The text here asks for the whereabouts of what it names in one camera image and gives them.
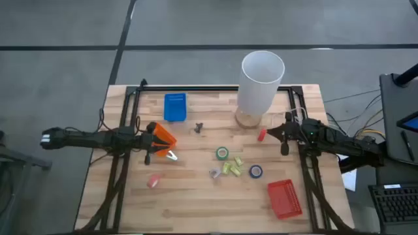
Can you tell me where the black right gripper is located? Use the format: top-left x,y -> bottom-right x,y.
266,112 -> 303,157

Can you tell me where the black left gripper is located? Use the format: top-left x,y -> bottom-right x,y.
140,121 -> 172,166

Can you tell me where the pink tape roll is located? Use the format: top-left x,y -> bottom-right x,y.
146,173 -> 162,189

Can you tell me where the blue tape roll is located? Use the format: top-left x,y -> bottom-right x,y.
249,164 -> 264,180

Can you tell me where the green tape roll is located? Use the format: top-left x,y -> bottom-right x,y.
215,146 -> 230,161

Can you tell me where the orange plastic basket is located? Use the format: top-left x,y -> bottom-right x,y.
150,122 -> 178,158

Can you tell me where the blue plastic basket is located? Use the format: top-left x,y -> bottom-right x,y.
163,92 -> 188,123

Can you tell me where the white cylindrical bucket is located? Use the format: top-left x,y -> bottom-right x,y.
234,50 -> 285,129

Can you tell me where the red plastic basket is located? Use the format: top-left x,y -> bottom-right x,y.
267,179 -> 303,220

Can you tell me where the white paper sheet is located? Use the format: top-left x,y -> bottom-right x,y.
336,153 -> 357,193

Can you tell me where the black pen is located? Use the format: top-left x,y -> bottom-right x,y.
400,129 -> 415,163

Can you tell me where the tablet with blue screen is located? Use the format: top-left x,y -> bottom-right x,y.
396,111 -> 418,134

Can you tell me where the black keyboard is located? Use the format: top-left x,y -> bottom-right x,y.
368,183 -> 418,226

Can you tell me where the grey metal stand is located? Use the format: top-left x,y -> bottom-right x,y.
0,129 -> 53,174

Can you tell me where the black monitor pole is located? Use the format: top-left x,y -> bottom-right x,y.
393,63 -> 418,87

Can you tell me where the black metal table frame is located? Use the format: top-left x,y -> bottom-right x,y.
77,84 -> 357,235

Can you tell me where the black cable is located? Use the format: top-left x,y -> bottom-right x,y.
323,89 -> 381,104

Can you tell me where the yellow cable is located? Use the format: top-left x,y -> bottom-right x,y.
354,129 -> 386,140

